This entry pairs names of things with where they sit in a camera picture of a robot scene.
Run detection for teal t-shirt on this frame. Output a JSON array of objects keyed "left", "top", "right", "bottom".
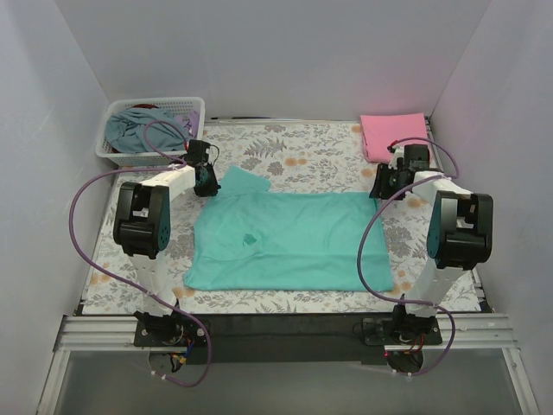
[{"left": 183, "top": 166, "right": 394, "bottom": 291}]

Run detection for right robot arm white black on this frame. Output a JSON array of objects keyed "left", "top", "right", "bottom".
[{"left": 366, "top": 139, "right": 493, "bottom": 344}]

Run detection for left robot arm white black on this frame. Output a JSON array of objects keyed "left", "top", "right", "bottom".
[{"left": 113, "top": 139, "right": 220, "bottom": 346}]

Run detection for lilac t-shirt in basket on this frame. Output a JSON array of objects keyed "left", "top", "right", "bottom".
[{"left": 169, "top": 111, "right": 200, "bottom": 147}]

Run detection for folded pink t-shirt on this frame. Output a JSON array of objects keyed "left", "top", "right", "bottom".
[{"left": 360, "top": 112, "right": 428, "bottom": 163}]

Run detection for white plastic laundry basket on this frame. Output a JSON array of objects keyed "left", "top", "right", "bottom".
[{"left": 96, "top": 97, "right": 205, "bottom": 167}]

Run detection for grey-blue t-shirt in basket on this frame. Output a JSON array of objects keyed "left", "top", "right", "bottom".
[{"left": 105, "top": 108, "right": 185, "bottom": 154}]

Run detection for dark red garment in basket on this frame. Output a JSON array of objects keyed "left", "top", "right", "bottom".
[{"left": 131, "top": 103, "right": 159, "bottom": 110}]

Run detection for floral patterned table mat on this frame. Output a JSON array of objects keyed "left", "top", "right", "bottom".
[{"left": 81, "top": 121, "right": 484, "bottom": 315}]

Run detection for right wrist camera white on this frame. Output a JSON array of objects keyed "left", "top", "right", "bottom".
[{"left": 387, "top": 144, "right": 404, "bottom": 170}]

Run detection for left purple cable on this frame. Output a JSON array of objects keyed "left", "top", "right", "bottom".
[{"left": 68, "top": 120, "right": 213, "bottom": 388}]

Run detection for purple cable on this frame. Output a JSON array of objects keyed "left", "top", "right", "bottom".
[
  {"left": 68, "top": 120, "right": 213, "bottom": 388},
  {"left": 356, "top": 137, "right": 460, "bottom": 378}
]

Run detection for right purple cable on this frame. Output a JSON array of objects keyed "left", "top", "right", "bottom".
[{"left": 356, "top": 137, "right": 460, "bottom": 378}]

